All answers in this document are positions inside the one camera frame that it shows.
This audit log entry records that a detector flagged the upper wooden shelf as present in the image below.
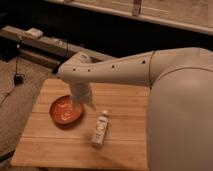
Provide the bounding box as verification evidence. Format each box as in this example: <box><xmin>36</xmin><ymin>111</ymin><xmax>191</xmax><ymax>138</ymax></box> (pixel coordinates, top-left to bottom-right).
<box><xmin>46</xmin><ymin>0</ymin><xmax>213</xmax><ymax>36</ymax></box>

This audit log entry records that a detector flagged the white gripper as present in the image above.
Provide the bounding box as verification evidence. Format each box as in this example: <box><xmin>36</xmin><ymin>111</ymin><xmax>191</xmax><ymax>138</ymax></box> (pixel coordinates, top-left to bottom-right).
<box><xmin>70</xmin><ymin>83</ymin><xmax>96</xmax><ymax>111</ymax></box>

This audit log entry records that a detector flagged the long wooden beam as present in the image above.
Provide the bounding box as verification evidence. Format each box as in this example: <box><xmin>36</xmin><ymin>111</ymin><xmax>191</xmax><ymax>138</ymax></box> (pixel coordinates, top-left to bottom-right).
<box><xmin>0</xmin><ymin>25</ymin><xmax>113</xmax><ymax>61</ymax></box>

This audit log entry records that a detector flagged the orange ceramic bowl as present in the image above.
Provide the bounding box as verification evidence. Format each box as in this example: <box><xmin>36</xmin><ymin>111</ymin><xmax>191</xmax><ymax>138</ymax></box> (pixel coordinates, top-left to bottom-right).
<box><xmin>49</xmin><ymin>95</ymin><xmax>84</xmax><ymax>125</ymax></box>

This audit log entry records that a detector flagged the small white labelled bottle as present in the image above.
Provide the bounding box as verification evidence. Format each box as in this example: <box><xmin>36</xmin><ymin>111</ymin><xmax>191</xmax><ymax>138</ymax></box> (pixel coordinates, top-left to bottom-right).
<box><xmin>91</xmin><ymin>110</ymin><xmax>109</xmax><ymax>147</ymax></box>

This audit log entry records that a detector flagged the wooden board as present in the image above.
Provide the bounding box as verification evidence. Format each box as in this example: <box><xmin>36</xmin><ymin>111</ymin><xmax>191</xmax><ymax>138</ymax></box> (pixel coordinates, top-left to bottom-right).
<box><xmin>11</xmin><ymin>79</ymin><xmax>149</xmax><ymax>171</ymax></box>

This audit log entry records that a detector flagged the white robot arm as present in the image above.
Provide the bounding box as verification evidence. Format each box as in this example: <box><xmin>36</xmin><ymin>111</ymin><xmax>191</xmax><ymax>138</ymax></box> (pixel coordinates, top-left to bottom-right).
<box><xmin>58</xmin><ymin>47</ymin><xmax>213</xmax><ymax>171</ymax></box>

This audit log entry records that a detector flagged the black cable with plug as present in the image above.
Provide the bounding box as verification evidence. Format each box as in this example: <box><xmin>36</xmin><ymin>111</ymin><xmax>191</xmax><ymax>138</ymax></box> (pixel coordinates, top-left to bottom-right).
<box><xmin>0</xmin><ymin>35</ymin><xmax>26</xmax><ymax>104</ymax></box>

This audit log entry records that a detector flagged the small white box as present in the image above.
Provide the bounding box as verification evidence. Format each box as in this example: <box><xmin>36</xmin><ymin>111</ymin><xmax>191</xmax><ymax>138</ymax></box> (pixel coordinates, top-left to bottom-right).
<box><xmin>25</xmin><ymin>28</ymin><xmax>43</xmax><ymax>38</ymax></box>

